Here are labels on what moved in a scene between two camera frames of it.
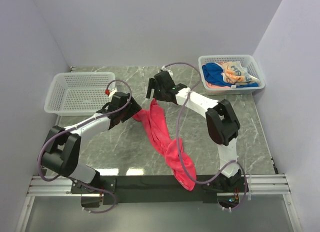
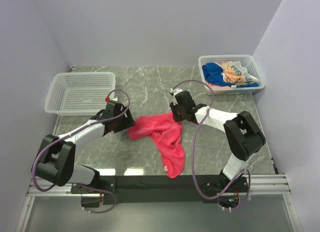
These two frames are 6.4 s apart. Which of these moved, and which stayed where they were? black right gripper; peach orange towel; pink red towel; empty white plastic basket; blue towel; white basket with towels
Moved: black right gripper; pink red towel
Stayed: blue towel; white basket with towels; peach orange towel; empty white plastic basket
